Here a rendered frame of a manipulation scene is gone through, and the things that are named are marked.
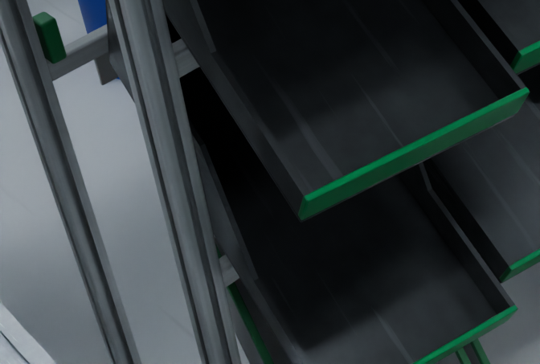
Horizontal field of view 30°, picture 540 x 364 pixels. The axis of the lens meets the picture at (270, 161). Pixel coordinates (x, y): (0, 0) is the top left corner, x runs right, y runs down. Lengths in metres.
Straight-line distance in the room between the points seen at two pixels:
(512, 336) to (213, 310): 0.27
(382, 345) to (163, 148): 0.18
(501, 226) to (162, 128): 0.25
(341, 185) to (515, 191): 0.25
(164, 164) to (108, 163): 0.79
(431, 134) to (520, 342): 0.35
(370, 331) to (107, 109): 0.87
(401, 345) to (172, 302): 0.55
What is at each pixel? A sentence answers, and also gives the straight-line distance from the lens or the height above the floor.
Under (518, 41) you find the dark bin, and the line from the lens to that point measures 0.57.
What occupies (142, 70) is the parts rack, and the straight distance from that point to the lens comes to 0.51.
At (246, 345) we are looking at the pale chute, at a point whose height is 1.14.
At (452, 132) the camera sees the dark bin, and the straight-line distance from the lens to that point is 0.49.
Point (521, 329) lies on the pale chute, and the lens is 0.81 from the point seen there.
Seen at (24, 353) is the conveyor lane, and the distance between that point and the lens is 0.99.
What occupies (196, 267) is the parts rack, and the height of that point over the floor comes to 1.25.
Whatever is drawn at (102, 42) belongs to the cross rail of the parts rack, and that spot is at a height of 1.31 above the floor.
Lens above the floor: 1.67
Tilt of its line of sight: 39 degrees down
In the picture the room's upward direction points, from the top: 9 degrees counter-clockwise
